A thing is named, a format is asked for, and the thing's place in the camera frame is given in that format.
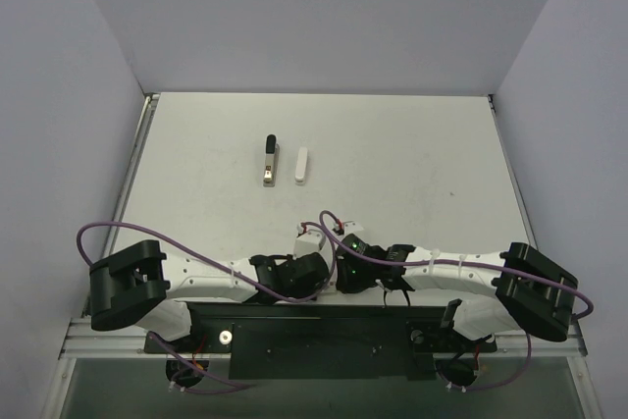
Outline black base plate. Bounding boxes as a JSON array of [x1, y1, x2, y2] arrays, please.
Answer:
[[169, 303, 497, 386]]

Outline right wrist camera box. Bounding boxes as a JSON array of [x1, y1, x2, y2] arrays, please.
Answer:
[[333, 221, 364, 245]]

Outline purple cable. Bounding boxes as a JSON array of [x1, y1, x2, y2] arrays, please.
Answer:
[[76, 220, 340, 394], [318, 210, 596, 393]]

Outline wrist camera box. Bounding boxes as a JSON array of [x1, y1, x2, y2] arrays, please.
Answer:
[[292, 223, 327, 258], [333, 221, 364, 245]]

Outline left aluminium rail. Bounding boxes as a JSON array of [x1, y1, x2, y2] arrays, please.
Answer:
[[59, 318, 146, 359]]

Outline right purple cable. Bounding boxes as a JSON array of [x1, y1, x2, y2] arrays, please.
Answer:
[[318, 210, 596, 393]]

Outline aluminium rail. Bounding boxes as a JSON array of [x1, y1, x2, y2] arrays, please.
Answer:
[[59, 318, 146, 359], [492, 325, 588, 358]]

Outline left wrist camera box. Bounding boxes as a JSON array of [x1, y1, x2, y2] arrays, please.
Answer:
[[292, 223, 327, 258]]

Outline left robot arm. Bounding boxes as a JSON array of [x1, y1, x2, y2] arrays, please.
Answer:
[[89, 239, 330, 352]]

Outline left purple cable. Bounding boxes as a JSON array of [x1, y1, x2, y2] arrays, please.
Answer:
[[76, 220, 340, 394]]

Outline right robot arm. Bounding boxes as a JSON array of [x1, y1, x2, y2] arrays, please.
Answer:
[[337, 235, 578, 349]]

